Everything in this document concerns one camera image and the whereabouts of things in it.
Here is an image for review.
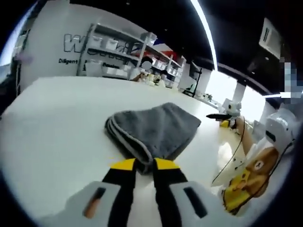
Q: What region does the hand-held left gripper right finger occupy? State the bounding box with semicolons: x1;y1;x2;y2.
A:
152;157;239;227

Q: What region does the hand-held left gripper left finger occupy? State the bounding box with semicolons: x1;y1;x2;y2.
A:
41;157;138;227

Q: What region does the grey towel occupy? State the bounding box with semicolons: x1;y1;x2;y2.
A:
105;102;202;175

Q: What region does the person's right hand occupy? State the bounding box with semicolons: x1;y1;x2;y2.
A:
233;117;246;133

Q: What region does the black monitor on stand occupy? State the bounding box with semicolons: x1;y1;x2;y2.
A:
188;61;203;98

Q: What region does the person in white bear shirt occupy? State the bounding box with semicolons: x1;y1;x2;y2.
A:
212;139;294;217

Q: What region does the white ceiling air vent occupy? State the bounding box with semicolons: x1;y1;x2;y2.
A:
258;17;282;59

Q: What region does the ceiling light strip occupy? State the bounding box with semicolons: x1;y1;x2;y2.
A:
190;0;220;71

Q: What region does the white table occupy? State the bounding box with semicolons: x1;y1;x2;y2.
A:
0;76;266;223

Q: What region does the red white blue flag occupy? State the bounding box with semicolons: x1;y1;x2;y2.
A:
144;37;177;56

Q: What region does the row of white storage bins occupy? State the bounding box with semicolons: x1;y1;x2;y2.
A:
85;35;185;87

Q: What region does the metal storage rack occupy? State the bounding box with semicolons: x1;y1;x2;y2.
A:
75;22;187;88

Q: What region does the black cable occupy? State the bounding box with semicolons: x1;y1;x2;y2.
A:
212;115;246;184
248;139;296;198

